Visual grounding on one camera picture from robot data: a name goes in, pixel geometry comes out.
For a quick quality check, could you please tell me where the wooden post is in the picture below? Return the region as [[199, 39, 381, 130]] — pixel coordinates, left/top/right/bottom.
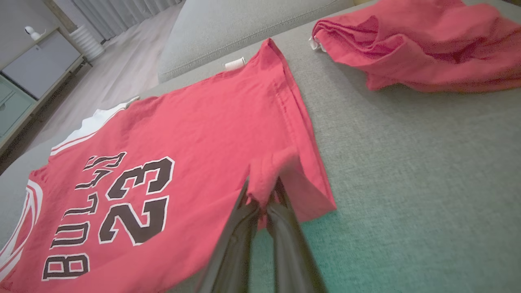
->
[[42, 0, 79, 34]]

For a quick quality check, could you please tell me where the small white security camera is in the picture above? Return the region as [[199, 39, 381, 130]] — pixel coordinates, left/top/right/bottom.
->
[[24, 25, 47, 42]]

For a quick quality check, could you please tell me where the white ribbed cylinder appliance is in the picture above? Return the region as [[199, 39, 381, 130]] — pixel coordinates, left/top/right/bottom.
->
[[69, 25, 106, 62]]

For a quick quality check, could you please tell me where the narrow grey sofa seat cushion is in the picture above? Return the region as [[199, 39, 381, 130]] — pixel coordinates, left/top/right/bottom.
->
[[158, 0, 355, 84]]

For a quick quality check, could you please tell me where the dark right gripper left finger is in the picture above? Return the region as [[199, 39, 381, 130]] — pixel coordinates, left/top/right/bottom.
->
[[195, 178, 260, 293]]

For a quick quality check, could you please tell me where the grey low cabinet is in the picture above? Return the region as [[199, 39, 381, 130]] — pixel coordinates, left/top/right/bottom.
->
[[0, 26, 93, 156]]

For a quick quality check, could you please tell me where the grey pleated curtain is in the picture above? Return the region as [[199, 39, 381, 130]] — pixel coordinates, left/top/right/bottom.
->
[[70, 0, 182, 42]]

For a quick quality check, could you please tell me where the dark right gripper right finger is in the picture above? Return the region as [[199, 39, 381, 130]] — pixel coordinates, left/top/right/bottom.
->
[[266, 178, 329, 293]]

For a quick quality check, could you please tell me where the wide grey sofa seat cushion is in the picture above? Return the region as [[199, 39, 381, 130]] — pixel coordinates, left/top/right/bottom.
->
[[0, 0, 521, 293]]

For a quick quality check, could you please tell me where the red Bulls 23 jersey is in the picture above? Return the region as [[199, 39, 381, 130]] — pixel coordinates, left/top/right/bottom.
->
[[0, 37, 338, 293]]

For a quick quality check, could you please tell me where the red garment with white waistband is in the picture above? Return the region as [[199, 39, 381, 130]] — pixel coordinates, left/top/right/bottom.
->
[[308, 0, 521, 94]]

